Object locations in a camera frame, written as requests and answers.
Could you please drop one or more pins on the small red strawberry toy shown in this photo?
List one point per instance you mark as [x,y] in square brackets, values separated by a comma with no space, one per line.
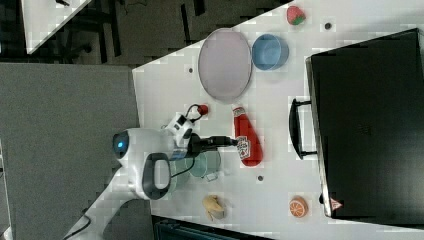
[203,109]

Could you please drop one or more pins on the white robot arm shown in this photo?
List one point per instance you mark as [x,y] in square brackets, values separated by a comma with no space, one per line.
[144,156]

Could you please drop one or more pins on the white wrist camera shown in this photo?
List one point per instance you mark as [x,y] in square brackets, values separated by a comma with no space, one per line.
[181,128]

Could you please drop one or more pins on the pink strawberry toy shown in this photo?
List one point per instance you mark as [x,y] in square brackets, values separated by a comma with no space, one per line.
[295,15]

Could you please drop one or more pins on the large grey round plate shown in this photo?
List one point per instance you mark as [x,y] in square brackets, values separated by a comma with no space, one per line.
[225,65]

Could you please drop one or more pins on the green plastic mug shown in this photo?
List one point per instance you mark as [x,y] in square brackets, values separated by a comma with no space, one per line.
[206,166]

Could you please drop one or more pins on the yellow plush chicken toy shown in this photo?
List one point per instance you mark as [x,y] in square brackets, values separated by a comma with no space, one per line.
[213,209]

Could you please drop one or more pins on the orange slice toy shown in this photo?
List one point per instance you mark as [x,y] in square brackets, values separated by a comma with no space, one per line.
[298,207]

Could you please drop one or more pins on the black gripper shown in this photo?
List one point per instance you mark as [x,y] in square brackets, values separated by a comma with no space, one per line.
[199,145]

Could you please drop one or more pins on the silver toaster oven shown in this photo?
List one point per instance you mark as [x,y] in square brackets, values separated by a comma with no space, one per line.
[367,111]

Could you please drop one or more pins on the blue plastic bowl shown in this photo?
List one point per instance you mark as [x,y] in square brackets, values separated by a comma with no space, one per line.
[269,52]

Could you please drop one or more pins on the blue metal rail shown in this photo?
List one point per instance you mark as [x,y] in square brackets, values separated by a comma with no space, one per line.
[171,229]

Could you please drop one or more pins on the red plush ketchup bottle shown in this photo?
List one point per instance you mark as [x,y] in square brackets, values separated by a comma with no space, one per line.
[248,143]

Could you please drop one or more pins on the green plastic strainer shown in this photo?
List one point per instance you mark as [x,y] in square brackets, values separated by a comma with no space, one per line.
[180,174]

